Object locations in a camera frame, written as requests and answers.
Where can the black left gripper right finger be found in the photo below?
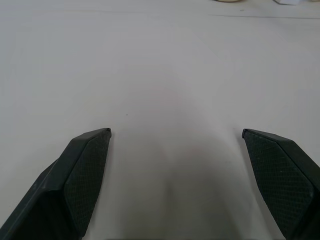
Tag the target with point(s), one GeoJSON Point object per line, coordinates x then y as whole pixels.
{"type": "Point", "coordinates": [282, 180]}

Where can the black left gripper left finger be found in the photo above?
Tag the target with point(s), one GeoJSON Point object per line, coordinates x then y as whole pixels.
{"type": "Point", "coordinates": [75, 180]}

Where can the beige object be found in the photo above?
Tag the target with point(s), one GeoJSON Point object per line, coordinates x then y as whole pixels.
{"type": "Point", "coordinates": [228, 1]}

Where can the white box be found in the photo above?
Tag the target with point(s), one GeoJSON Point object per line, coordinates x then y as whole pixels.
{"type": "Point", "coordinates": [287, 2]}

